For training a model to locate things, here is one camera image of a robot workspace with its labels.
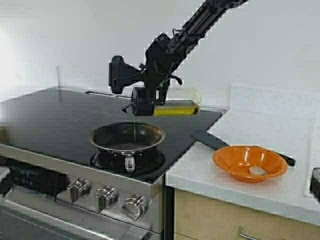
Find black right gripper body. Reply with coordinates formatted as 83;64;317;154
142;33;185;96

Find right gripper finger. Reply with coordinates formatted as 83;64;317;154
156;78;170;105

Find glass oil pitcher black lid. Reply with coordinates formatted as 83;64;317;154
121;87;202;117

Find black spatula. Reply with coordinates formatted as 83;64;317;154
190;129;296;167

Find black frying pan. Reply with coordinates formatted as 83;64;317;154
89;122;166;173

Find orange plastic bowl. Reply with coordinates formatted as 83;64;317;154
212;145;289;184

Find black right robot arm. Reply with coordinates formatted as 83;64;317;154
137;0;246;105

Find right chrome stove knob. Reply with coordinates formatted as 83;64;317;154
121;193;150;222

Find chrome stove knob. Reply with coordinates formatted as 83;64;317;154
94;186;119;213
121;193;150;222
67;178;92;204

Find middle chrome stove knob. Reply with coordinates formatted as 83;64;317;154
94;186;119;213

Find left chrome stove knob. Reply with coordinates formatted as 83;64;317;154
67;178;92;204

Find wooden cabinet drawer front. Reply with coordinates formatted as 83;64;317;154
174;190;320;240

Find stainless steel stove range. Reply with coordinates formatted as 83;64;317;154
0;87;224;240

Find black object at right edge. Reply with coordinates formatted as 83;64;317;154
309;168;320;202

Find metal drawer handle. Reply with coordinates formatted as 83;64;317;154
237;225;288;240

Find oven door handle bar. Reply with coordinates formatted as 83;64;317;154
0;197;153;240

